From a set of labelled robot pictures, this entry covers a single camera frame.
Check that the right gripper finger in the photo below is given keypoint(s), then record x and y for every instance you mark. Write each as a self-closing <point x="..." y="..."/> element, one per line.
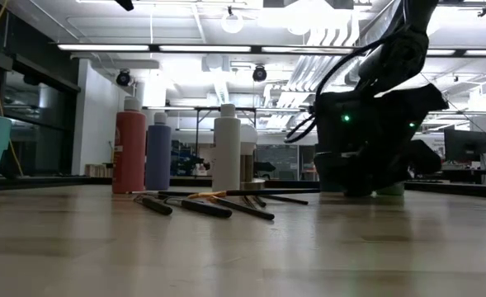
<point x="426" y="158"/>
<point x="430" y="101"/>

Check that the large green paint bottle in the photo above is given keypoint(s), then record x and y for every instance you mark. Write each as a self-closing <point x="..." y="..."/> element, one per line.
<point x="391" y="190"/>

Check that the large white paint bottle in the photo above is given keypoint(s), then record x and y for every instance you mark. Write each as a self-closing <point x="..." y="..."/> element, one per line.
<point x="226" y="152"/>

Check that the large red paint bottle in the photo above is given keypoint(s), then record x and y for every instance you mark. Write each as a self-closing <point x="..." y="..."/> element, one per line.
<point x="129" y="156"/>

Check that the large blue-violet paint bottle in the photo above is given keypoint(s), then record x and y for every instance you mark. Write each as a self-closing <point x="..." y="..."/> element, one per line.
<point x="158" y="156"/>

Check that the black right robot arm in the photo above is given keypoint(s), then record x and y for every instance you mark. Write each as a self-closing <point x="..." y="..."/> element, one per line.
<point x="395" y="57"/>

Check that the black computer monitor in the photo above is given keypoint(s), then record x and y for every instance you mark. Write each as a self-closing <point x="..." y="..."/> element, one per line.
<point x="465" y="144"/>

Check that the long overhead light bar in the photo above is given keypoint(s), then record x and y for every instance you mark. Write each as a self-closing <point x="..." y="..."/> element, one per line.
<point x="102" y="47"/>

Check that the black ceiling spotlight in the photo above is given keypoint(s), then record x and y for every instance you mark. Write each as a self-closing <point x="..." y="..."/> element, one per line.
<point x="123" y="78"/>
<point x="259" y="73"/>

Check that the round white ceiling lamp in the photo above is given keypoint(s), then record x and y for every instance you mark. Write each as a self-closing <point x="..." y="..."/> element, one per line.
<point x="223" y="22"/>

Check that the black gold-ferrule flat paintbrush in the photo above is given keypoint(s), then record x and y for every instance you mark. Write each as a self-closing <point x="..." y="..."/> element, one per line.
<point x="267" y="191"/>

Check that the brass table lamp with bulb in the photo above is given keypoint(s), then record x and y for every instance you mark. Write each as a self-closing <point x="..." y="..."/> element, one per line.
<point x="248" y="136"/>

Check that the black long gold-ferrule paintbrush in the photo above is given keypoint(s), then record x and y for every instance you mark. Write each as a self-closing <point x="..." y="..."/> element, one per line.
<point x="246" y="209"/>

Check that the brown wooden stack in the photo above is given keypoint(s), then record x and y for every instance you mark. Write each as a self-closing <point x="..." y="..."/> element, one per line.
<point x="98" y="170"/>

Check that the thick black silver-ferrule paintbrush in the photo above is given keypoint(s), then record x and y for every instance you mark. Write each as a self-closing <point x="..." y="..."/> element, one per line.
<point x="209" y="210"/>
<point x="158" y="207"/>

